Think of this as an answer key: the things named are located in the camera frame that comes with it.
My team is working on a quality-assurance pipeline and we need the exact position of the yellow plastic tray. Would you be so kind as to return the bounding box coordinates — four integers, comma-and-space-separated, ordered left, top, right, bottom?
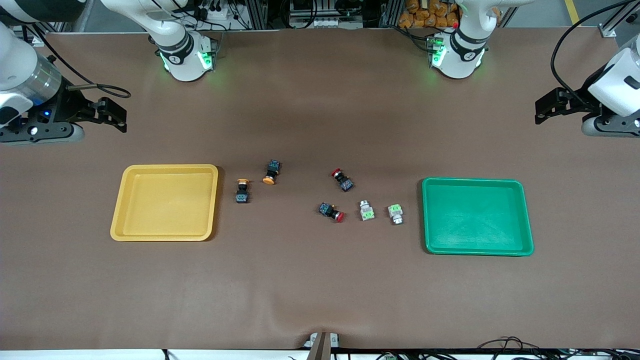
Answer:
110, 164, 219, 242

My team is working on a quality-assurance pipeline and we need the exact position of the green plastic tray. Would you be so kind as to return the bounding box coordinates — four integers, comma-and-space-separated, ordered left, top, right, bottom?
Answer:
421, 178, 535, 257

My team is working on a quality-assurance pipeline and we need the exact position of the white power strip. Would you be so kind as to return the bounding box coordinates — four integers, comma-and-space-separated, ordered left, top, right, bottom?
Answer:
197, 4, 232, 22

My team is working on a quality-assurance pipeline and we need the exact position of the pile of orange bags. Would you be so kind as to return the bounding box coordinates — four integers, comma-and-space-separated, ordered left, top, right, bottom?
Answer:
398, 0, 460, 29

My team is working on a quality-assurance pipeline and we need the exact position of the white socket bar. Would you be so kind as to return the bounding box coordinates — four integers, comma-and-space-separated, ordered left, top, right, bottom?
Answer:
289, 15, 347, 29

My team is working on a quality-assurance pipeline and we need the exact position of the brown table mat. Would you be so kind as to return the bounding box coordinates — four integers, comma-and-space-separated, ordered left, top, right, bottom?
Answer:
0, 27, 640, 351

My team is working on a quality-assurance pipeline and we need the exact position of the metal table edge clamp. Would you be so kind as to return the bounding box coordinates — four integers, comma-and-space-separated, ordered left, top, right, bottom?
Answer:
302, 332, 342, 360

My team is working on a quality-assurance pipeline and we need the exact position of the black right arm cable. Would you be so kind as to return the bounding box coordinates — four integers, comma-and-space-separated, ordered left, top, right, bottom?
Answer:
30, 25, 132, 99

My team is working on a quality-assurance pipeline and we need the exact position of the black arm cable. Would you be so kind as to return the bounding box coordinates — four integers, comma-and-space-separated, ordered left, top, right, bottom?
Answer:
30, 25, 132, 99
550, 0, 640, 96

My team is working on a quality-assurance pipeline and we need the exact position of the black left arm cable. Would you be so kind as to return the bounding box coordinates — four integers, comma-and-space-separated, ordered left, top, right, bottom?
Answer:
550, 0, 640, 96

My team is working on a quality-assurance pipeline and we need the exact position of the red push button switch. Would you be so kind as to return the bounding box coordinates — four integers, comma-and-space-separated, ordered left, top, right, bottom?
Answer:
318, 202, 346, 224
330, 168, 355, 193

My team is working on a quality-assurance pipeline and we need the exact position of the black cable bundle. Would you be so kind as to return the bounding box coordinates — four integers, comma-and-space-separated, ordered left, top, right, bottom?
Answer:
472, 336, 640, 360

